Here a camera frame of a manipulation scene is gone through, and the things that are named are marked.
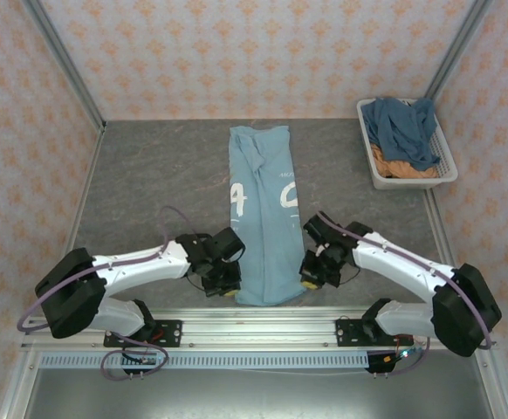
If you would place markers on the light blue printed t-shirt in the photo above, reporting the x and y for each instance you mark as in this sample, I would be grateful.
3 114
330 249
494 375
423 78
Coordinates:
271 218

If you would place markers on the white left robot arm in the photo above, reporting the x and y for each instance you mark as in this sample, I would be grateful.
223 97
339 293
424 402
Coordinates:
140 266

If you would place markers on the small control circuit board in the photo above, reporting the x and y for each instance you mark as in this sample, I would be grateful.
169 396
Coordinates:
400 354
149 360

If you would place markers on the orange t-shirt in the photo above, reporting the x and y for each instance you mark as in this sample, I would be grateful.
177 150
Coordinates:
411 169

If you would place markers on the dark blue t-shirt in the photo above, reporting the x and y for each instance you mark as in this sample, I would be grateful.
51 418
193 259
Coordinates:
393 126

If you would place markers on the white plastic basket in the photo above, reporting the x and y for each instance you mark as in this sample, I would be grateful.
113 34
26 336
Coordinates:
444 153

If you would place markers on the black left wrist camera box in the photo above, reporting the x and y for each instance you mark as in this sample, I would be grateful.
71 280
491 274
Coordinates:
228 244

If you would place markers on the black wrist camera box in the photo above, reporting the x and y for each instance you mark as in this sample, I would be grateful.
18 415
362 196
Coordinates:
317 235
228 244

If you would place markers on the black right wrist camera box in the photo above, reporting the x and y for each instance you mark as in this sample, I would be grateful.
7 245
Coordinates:
317 235

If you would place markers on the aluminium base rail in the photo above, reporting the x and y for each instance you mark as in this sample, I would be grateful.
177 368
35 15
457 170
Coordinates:
258 327

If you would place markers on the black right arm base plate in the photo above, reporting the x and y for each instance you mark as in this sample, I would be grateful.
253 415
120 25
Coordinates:
345 332

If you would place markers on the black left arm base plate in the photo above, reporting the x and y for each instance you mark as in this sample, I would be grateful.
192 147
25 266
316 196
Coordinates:
171 328

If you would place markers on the aluminium lower frame post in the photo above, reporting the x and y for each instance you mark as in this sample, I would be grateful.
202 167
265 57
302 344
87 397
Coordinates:
496 388
16 388

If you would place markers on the aluminium frame corner post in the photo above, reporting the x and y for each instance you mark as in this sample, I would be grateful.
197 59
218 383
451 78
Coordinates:
459 48
62 61

